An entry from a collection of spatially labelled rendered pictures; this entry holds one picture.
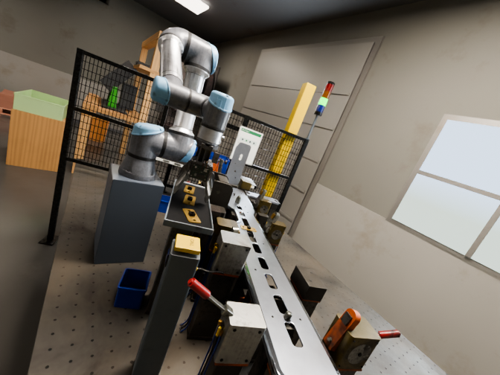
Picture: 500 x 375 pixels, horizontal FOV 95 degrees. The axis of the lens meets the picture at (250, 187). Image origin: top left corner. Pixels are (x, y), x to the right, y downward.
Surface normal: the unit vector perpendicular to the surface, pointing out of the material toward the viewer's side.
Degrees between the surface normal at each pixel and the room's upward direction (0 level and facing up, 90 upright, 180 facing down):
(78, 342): 0
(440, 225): 90
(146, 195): 90
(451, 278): 90
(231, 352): 90
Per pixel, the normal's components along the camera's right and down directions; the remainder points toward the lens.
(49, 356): 0.35, -0.91
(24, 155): 0.50, 0.40
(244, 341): 0.22, 0.33
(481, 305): -0.79, -0.14
